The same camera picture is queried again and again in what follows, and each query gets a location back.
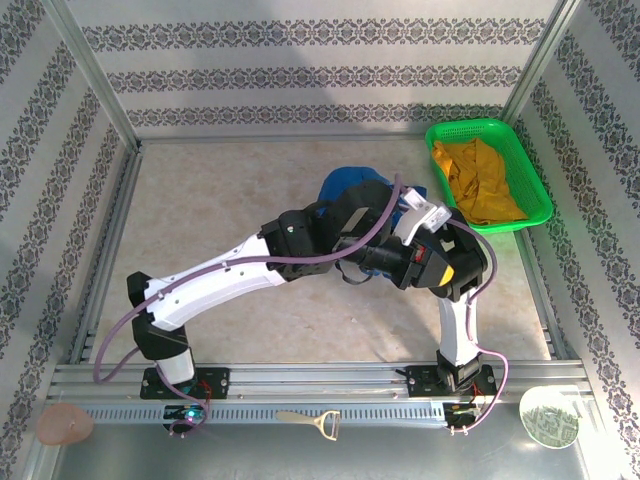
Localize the green patterned white bowl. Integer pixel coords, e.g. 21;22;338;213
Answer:
518;387;580;450

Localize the metal vegetable peeler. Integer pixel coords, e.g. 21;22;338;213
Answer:
275;409;342;442

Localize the green plastic mesh basket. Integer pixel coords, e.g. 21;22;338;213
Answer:
424;118;554;237

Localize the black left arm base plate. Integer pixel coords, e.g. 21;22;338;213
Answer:
139;367;231;401

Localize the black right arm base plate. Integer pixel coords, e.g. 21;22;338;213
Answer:
405;364;499;400

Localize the long aluminium mounting rail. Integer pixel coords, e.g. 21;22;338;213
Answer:
47;363;587;402

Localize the aluminium corner post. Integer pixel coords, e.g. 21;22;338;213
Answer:
498;0;585;126
42;0;142;147

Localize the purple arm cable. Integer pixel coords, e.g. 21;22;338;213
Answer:
94;172;409;439
447;217;510;436

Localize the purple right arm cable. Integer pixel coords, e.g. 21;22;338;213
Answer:
447;217;510;436

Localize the yellow crumpled cloth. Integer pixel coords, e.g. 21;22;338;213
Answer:
432;138;530;225

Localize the blue printed t-shirt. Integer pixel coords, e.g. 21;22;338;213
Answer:
318;166;429;284

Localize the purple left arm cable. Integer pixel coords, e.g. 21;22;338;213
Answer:
94;172;409;439

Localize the slotted metal cable tray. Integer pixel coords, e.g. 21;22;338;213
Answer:
82;402;454;427

